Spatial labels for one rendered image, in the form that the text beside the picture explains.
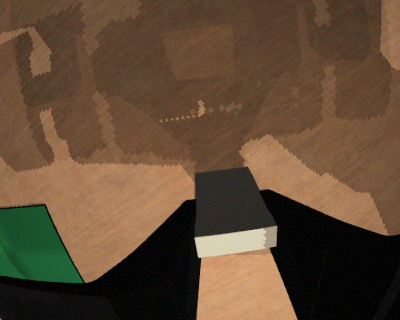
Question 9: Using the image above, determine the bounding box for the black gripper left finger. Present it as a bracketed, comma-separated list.
[0, 200, 201, 320]

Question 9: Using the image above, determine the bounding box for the green flat square mat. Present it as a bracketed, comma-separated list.
[0, 204, 85, 284]

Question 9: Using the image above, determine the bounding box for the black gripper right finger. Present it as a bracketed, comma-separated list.
[260, 189, 400, 320]

